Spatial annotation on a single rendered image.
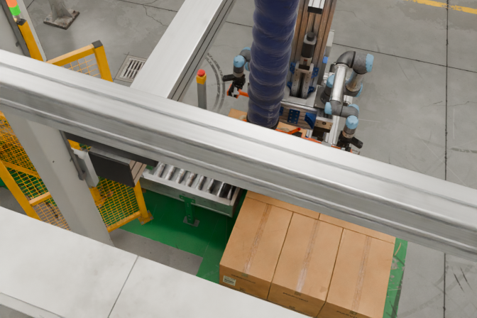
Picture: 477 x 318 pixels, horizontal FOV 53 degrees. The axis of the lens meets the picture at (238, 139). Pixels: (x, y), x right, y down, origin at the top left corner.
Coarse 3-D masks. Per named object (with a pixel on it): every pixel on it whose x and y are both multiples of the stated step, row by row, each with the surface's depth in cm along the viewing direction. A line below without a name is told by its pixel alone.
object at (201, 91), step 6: (198, 78) 396; (204, 78) 398; (198, 84) 404; (204, 84) 405; (198, 90) 410; (204, 90) 411; (198, 96) 416; (204, 96) 416; (198, 102) 423; (204, 102) 422; (204, 108) 428
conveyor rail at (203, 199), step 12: (12, 144) 422; (144, 180) 391; (156, 180) 385; (168, 180) 385; (168, 192) 393; (180, 192) 386; (192, 192) 380; (204, 192) 380; (204, 204) 388; (216, 204) 381; (228, 204) 374
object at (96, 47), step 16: (80, 48) 257; (96, 48) 258; (64, 64) 255; (80, 64) 264; (112, 80) 283; (16, 144) 280; (0, 160) 280; (0, 176) 287; (16, 176) 300; (16, 192) 306; (48, 192) 329; (32, 208) 327; (128, 208) 404; (144, 208) 412; (112, 224) 408
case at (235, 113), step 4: (232, 112) 366; (236, 112) 367; (240, 112) 367; (244, 112) 367; (232, 116) 364; (236, 116) 364; (280, 124) 361; (284, 124) 361; (292, 128) 359; (304, 132) 358; (304, 136) 355
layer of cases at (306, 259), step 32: (256, 224) 371; (288, 224) 372; (320, 224) 373; (352, 224) 374; (224, 256) 355; (256, 256) 356; (288, 256) 357; (320, 256) 358; (352, 256) 359; (384, 256) 360; (256, 288) 366; (288, 288) 344; (320, 288) 344; (352, 288) 345; (384, 288) 346
